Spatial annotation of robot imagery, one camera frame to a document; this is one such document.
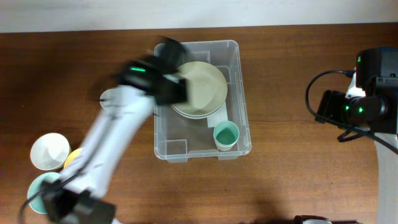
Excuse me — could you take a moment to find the white label in bin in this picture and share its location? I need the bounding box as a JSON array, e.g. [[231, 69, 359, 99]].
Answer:
[[207, 101, 228, 128]]

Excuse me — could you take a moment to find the mint small bowl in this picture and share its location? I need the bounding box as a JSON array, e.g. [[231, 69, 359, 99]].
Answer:
[[27, 172, 60, 214]]

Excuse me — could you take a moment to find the clear plastic storage bin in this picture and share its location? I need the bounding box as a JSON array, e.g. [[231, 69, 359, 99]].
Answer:
[[154, 40, 252, 162]]

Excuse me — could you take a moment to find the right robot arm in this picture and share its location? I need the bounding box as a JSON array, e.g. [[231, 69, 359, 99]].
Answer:
[[305, 47, 397, 223]]

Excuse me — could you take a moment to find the green paper cup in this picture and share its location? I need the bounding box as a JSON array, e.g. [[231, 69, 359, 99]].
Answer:
[[213, 121, 239, 145]]

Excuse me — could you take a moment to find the cream bowl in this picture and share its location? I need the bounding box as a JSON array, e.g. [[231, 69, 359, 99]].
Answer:
[[173, 62, 228, 115], [171, 102, 226, 119]]

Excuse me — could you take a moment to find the white small bowl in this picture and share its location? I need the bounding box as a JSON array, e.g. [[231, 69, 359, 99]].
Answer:
[[30, 133, 72, 171]]

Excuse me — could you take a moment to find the cream paper cup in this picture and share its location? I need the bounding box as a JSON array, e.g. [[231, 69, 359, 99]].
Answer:
[[215, 141, 236, 151]]

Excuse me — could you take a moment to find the yellow small bowl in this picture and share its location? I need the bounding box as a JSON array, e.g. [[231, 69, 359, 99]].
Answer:
[[63, 148, 82, 169]]

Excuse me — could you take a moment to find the grey paper cup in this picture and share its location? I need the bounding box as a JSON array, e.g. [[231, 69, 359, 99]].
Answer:
[[99, 88, 117, 110]]

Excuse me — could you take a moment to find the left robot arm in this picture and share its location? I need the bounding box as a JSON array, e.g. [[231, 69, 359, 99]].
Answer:
[[17, 37, 188, 223]]

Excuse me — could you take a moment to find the cream bowl inside bin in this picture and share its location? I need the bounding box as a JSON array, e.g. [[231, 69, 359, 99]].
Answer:
[[171, 102, 226, 119]]

